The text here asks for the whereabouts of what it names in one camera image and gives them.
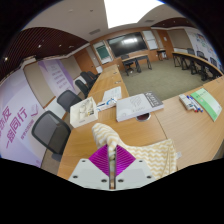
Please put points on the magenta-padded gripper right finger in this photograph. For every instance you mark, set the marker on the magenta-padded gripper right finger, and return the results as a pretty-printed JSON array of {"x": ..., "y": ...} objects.
[{"x": 125, "y": 161}]

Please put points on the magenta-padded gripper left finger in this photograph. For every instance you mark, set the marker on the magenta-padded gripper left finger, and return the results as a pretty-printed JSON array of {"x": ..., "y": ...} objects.
[{"x": 98, "y": 163}]

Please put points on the cream zigzag patterned towel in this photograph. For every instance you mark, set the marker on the cream zigzag patterned towel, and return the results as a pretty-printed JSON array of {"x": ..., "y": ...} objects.
[{"x": 156, "y": 156}]

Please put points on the large white book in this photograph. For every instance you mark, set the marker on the large white book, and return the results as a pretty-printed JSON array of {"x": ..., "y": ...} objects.
[{"x": 136, "y": 106}]

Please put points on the black mesh office chair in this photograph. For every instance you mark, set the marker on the black mesh office chair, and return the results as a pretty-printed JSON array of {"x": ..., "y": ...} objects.
[
  {"x": 68, "y": 99},
  {"x": 50, "y": 131}
]

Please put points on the white paper sheets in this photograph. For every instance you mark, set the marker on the white paper sheets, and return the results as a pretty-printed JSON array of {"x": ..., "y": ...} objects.
[{"x": 111, "y": 95}]

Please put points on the row of black office chairs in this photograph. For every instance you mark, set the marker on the row of black office chairs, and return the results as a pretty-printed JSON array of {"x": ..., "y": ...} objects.
[{"x": 86, "y": 80}]

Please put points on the white board eraser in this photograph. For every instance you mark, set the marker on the white board eraser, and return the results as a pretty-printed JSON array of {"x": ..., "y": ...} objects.
[{"x": 185, "y": 101}]

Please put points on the bundle of marker pens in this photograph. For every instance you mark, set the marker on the bundle of marker pens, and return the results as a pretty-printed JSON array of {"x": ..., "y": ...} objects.
[{"x": 196, "y": 105}]

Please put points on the black chair at front desk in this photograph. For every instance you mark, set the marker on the black chair at front desk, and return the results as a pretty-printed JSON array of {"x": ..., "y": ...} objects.
[{"x": 126, "y": 63}]

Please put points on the green booklet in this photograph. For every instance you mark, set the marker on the green booklet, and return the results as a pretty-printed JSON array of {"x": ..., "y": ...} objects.
[{"x": 206, "y": 103}]

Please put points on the brown wooden door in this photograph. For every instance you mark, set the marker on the brown wooden door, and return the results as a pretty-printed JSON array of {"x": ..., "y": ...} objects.
[
  {"x": 165, "y": 40},
  {"x": 85, "y": 61}
]

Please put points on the small wooden front desk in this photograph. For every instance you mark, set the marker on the small wooden front desk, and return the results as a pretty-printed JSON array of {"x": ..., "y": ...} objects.
[{"x": 136, "y": 58}]

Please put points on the small dark side desk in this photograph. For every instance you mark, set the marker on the small dark side desk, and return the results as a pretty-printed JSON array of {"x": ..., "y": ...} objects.
[{"x": 161, "y": 51}]

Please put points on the curved wooden side table row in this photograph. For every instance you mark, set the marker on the curved wooden side table row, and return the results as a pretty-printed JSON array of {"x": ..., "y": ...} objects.
[{"x": 196, "y": 61}]

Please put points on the group of small ceiling spotlights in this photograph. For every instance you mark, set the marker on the group of small ceiling spotlights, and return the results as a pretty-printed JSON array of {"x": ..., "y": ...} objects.
[{"x": 40, "y": 46}]

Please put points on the group of chairs at side tables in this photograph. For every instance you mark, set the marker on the group of chairs at side tables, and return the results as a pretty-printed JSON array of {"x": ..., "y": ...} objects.
[{"x": 201, "y": 55}]

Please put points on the large bright ceiling light panel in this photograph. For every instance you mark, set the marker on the large bright ceiling light panel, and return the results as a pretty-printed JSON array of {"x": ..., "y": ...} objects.
[{"x": 130, "y": 11}]

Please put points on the large purple printed wall banner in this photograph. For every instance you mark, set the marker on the large purple printed wall banner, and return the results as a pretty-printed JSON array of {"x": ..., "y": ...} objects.
[{"x": 16, "y": 116}]

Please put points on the narrow purple printed wall banner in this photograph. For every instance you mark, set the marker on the narrow purple printed wall banner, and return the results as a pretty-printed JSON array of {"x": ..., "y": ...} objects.
[{"x": 56, "y": 76}]

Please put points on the green and white wall board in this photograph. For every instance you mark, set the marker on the green and white wall board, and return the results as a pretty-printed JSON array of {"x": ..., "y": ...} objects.
[{"x": 102, "y": 52}]

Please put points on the large black wall screen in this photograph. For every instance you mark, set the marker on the large black wall screen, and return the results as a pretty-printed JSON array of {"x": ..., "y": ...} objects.
[{"x": 126, "y": 45}]

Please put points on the white wall whiteboard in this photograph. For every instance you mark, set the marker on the white wall whiteboard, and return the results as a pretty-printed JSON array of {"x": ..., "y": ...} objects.
[{"x": 150, "y": 40}]

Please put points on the colourful poster wall display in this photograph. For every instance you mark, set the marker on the colourful poster wall display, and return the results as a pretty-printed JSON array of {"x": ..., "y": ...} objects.
[{"x": 203, "y": 45}]

